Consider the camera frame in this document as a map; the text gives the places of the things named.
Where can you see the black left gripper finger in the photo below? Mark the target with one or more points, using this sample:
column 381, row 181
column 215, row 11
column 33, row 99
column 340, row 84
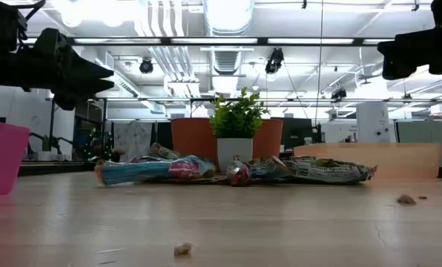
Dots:
column 91, row 68
column 80, row 91

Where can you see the blue red-ended snack bar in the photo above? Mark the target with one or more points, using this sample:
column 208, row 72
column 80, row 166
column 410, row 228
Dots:
column 185, row 168
column 135, row 172

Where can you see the grey brown granola bar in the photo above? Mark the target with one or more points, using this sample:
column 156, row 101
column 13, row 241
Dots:
column 163, row 151

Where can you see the silvery blue granola bar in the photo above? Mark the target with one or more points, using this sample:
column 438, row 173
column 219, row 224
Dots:
column 328, row 172

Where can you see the Chewy granola bar red ends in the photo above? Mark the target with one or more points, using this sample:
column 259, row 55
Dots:
column 239, row 174

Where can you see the Chewy granola bar orange band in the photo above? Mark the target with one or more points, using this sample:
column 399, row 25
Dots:
column 267, row 167

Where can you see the background black robot arm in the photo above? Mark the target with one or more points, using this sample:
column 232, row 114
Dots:
column 45, row 142

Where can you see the black shelving rack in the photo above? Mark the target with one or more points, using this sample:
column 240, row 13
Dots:
column 84, row 126

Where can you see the person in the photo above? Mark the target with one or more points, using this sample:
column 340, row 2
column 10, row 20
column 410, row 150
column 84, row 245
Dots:
column 104, row 152

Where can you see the white patterned cloth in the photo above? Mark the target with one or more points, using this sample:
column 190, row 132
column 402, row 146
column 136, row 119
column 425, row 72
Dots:
column 132, row 141

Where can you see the white cabinet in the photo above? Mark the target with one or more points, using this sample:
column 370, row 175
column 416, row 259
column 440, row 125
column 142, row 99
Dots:
column 372, row 122

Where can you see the grey-green partition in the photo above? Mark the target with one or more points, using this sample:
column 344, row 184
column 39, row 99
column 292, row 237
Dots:
column 428, row 142

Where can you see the pink plastic bin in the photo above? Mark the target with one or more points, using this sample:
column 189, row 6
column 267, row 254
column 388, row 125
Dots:
column 2, row 159

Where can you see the translucent orange plastic bin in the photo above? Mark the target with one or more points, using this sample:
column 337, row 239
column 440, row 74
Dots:
column 402, row 159

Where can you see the thin black overhead beam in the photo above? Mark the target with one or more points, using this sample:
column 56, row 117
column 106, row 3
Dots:
column 317, row 99

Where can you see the terracotta plastic basket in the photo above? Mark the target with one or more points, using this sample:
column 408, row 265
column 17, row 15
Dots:
column 191, row 141

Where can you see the black monitor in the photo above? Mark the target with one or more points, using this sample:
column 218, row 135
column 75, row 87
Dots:
column 295, row 133

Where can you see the brown crumb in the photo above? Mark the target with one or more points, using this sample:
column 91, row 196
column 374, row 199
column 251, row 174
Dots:
column 406, row 200

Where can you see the round woven placemat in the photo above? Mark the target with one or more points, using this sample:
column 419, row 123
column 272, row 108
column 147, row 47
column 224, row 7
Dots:
column 202, row 180

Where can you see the green plant in white pot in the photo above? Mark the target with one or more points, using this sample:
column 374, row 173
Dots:
column 236, row 118

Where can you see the large beige crumb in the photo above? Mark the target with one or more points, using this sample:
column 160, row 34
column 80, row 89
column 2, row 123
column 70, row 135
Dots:
column 183, row 249

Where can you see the round black ceiling camera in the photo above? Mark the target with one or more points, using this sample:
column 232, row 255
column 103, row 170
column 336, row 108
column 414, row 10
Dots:
column 146, row 66

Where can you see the small black ceiling camera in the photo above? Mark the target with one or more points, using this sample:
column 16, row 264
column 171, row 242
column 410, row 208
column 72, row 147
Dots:
column 338, row 93

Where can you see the black ceiling-hung camera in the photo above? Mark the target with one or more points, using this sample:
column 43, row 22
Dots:
column 274, row 61

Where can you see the silver ceiling duct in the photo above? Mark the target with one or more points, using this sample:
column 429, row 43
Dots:
column 228, row 22

